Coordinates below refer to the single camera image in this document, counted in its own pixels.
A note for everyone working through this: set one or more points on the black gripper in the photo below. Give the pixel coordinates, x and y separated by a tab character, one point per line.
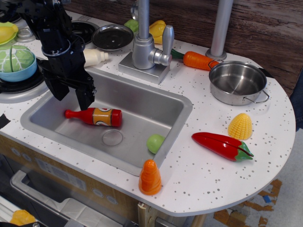
64	68

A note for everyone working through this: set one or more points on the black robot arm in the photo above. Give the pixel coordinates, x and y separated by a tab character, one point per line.
52	26

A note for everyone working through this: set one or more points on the yellow toy bell pepper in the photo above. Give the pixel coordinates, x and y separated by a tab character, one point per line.
156	30

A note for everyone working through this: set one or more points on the stainless steel pan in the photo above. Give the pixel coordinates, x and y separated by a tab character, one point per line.
238	83

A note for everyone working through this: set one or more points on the red toy chili pepper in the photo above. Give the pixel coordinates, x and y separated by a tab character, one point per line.
225	146

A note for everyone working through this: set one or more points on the red ketchup bottle toy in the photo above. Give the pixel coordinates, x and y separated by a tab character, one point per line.
97	116

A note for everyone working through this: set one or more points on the white toy bottle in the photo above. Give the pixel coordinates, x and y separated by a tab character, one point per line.
94	57

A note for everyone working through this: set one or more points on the blue bowl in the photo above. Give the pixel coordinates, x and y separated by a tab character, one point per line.
19	75

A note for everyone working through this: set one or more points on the toy stove burner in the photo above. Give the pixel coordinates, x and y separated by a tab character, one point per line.
17	92

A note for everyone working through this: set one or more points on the stainless steel sink basin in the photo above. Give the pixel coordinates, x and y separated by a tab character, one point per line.
146	111

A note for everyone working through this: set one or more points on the rear stove burner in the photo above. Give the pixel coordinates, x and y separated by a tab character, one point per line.
84	29

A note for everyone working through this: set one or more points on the green toy cabbage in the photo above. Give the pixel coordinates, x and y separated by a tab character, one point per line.
15	58

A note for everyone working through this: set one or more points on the black tape piece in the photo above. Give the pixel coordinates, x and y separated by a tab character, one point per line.
3	121

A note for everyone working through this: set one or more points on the silver stove knob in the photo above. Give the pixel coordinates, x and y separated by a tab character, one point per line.
25	35

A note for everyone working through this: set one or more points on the silver toy faucet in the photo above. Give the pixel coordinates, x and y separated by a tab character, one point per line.
146	61

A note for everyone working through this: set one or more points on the yellow green toy squash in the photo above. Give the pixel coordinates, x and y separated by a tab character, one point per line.
8	31

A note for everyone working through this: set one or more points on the green toy vegetable behind faucet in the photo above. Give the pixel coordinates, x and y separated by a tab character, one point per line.
133	25

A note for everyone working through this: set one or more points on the green toy apple in sink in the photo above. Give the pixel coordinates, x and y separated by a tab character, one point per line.
154	143

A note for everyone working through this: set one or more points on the toy oven door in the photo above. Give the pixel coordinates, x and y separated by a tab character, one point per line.
52	203

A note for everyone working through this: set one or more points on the orange toy carrot tip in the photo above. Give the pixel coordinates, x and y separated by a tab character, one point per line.
150	179

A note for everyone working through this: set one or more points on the orange toy carrot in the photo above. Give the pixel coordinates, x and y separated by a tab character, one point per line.
195	60

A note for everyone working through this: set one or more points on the yellow toy on floor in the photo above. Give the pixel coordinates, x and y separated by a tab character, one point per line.
22	217

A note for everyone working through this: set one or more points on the yellow toy corn piece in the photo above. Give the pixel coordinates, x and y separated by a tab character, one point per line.
240	127

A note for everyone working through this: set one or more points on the grey vertical pole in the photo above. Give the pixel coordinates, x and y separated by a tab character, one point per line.
220	30

